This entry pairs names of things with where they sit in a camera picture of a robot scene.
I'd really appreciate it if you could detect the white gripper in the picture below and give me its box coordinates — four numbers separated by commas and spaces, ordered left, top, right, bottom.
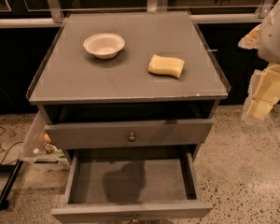
238, 25, 280, 122

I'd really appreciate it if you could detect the grey drawer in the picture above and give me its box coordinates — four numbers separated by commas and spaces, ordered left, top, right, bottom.
52, 153, 213, 224
45, 119, 214, 149

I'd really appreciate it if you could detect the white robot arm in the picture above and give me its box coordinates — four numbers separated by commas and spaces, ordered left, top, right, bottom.
238, 0, 280, 123

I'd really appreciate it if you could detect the grey wooden drawer cabinet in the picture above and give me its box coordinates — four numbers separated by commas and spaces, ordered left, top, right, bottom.
25, 10, 231, 161

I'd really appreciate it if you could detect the round metal drawer knob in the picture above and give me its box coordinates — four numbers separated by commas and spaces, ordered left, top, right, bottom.
128, 133, 136, 142

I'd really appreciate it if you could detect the lower drawer metal knob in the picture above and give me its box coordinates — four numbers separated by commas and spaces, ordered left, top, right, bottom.
129, 216, 140, 224

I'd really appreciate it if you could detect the yellow sponge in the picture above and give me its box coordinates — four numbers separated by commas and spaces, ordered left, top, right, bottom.
147, 54, 185, 78

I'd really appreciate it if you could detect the white paper bowl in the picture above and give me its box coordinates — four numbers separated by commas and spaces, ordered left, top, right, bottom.
83, 33, 125, 60

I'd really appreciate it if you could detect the clear plastic bin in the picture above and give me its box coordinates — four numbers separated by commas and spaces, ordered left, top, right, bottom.
20, 113, 66, 164

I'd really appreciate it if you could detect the black metal floor bar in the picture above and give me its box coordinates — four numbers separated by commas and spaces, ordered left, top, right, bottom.
0, 160, 23, 211

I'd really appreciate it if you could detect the metal window frame rail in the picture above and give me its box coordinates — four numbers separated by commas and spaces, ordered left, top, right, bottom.
0, 0, 277, 28

